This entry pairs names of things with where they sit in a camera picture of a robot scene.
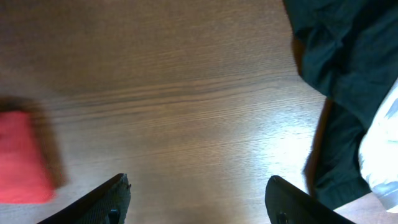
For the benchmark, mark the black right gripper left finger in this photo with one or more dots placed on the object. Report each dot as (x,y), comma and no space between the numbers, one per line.
(106,204)

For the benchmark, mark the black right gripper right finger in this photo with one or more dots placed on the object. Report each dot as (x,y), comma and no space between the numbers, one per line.
(286,204)

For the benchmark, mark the red t-shirt white print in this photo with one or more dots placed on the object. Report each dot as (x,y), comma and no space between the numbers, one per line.
(24,177)

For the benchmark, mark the white garment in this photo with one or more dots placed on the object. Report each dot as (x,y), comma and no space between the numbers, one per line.
(378,153)

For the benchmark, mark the black garment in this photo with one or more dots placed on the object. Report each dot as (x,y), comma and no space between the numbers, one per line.
(350,56)

